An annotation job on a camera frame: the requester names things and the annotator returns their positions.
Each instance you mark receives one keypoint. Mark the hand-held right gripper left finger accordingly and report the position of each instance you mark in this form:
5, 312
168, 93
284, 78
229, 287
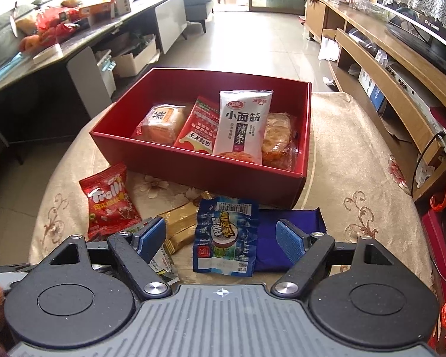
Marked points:
152, 238

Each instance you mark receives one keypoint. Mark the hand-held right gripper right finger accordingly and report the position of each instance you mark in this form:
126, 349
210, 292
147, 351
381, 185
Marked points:
291, 241

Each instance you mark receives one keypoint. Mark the purple snack packet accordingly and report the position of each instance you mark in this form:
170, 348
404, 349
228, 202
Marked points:
267, 238

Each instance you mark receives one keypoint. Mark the gold snack packet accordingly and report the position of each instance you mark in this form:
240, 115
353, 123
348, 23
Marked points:
178, 227

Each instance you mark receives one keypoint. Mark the white green snack packet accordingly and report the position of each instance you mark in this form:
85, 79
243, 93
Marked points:
162, 266

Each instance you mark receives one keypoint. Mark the red gummy candy packet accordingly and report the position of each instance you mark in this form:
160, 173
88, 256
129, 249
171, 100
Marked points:
109, 200

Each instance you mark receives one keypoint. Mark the blue snack packet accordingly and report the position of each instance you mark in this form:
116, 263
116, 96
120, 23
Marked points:
226, 238

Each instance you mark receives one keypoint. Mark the red cardboard box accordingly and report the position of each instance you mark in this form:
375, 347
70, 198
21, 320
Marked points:
208, 178

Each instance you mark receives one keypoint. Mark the clear yellow cake packet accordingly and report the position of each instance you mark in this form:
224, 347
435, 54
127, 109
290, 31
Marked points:
278, 137

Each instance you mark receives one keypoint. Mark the clear steamed bread packet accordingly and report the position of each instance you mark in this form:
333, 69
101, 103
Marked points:
159, 126

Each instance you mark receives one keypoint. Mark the red green snack packet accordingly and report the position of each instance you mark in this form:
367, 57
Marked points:
197, 130

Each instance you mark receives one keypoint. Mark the white spicy strip packet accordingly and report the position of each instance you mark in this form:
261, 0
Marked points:
241, 130

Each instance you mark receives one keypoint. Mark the blue white box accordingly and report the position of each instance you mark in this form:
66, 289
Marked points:
371, 89

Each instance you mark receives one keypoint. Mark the white storage box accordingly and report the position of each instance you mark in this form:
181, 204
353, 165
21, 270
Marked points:
133, 61

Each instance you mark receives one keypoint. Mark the dark coffee table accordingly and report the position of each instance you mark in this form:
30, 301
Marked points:
22, 96

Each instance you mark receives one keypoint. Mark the silver set-top box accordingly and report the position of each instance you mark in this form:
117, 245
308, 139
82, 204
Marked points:
416, 98

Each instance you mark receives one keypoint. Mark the white plastic bag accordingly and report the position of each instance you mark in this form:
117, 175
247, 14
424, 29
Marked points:
329, 50

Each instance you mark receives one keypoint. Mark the wooden television cabinet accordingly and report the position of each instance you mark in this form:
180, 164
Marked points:
345, 50

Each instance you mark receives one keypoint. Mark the white plastic container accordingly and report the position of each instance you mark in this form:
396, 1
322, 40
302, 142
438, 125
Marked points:
48, 54

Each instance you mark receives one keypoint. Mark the orange fruit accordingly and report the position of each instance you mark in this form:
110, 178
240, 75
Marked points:
29, 42

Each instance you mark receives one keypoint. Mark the red plastic bag of fruit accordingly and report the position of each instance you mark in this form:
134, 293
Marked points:
55, 26

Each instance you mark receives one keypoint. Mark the small cardboard box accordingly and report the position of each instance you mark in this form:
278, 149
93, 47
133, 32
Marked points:
122, 5

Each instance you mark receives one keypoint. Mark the orange cardboard box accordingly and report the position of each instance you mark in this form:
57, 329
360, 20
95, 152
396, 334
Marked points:
96, 9

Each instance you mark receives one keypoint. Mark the grey green sofa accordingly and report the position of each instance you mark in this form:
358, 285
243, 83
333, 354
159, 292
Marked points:
0, 41

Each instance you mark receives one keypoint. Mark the black curved television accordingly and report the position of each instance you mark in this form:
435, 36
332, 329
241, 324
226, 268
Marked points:
423, 33

